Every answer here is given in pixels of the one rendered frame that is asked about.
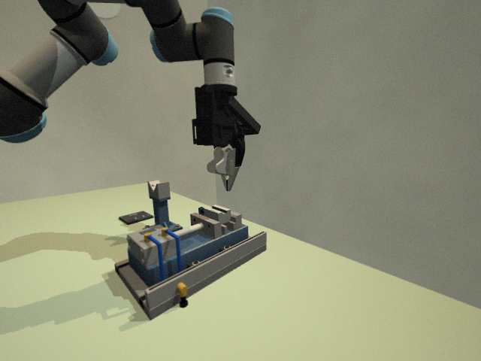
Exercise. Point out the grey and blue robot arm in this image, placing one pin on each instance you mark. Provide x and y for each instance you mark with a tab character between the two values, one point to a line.
79	38

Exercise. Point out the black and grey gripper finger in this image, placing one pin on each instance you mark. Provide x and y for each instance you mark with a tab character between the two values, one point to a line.
218	152
232	159

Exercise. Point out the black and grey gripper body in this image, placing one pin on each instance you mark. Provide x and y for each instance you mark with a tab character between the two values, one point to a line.
221	129

